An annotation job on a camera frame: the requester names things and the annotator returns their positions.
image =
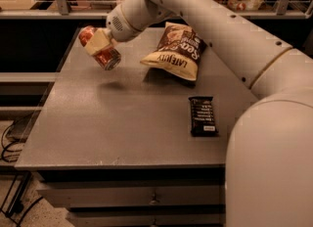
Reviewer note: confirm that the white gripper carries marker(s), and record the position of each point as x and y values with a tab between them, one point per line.
119	25

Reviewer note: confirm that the orange soda can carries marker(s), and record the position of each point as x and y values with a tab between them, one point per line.
108	58

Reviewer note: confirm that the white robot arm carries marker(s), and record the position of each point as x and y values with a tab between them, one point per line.
269	161

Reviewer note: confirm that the chips bag brown and cream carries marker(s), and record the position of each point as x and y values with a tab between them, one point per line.
178	52

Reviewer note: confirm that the grey cabinet with drawers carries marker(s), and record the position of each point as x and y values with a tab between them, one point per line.
132	123

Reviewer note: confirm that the dark chocolate bar wrapper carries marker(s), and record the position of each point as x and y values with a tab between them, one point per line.
202	116

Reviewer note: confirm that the upper grey drawer front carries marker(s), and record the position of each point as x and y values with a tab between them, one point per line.
130	193

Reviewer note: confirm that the grey drawer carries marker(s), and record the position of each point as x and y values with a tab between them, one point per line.
130	193
150	217

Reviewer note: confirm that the lower grey drawer front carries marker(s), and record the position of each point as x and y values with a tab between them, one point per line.
150	217

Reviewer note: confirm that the grey metal shelf rail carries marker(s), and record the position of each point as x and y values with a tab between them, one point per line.
92	10

